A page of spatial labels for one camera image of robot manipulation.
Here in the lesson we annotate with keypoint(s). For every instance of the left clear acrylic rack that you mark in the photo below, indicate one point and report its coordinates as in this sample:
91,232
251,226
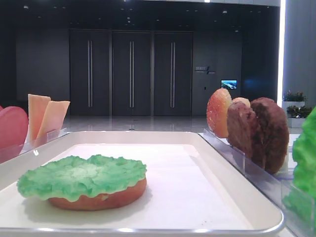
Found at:
16,150

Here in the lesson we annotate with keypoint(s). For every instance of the sesame bun top outer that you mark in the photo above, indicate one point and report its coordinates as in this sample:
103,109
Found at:
217,108

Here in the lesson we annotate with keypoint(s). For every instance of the dark triple door cabinet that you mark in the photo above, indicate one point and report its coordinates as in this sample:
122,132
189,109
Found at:
130,73

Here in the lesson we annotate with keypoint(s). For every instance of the standing green lettuce leaf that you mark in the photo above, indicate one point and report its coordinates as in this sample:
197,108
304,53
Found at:
304,158

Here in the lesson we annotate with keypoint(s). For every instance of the bun bottom under lettuce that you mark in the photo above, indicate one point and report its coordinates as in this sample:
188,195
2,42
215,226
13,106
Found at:
102,201

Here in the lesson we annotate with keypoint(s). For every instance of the small brown meat patty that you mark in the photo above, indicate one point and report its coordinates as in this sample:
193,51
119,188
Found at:
243,128

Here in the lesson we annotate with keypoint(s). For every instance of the right clear acrylic rack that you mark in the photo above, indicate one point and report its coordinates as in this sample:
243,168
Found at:
275,187

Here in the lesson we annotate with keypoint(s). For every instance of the clear acrylic rack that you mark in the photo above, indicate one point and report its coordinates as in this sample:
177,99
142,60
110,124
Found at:
275,187
16,150

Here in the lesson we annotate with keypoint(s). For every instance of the small wall screen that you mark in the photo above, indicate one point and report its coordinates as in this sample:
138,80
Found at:
229,84

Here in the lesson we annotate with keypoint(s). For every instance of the green lettuce leaf on tray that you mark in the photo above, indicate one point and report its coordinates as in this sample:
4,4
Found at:
72,177

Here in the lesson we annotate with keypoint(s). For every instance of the orange cheese slice left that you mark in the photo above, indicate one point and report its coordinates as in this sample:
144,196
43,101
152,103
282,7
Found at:
36,108

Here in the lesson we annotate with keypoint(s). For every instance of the white metal tray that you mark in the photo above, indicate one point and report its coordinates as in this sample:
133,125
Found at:
192,191

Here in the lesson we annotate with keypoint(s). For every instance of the flower planter box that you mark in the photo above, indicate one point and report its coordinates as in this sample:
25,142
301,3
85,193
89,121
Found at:
295,108

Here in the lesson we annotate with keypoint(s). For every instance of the bun half inner right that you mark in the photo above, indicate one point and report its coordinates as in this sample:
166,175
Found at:
243,100

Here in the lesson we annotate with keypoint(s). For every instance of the large brown meat patty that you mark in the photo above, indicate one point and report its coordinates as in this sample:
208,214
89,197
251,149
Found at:
273,122

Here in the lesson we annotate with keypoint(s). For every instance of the orange cheese slice right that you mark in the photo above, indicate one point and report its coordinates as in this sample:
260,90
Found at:
53,117

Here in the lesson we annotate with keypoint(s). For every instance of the orange cheese slice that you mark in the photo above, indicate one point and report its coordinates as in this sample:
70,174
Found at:
53,117
36,108

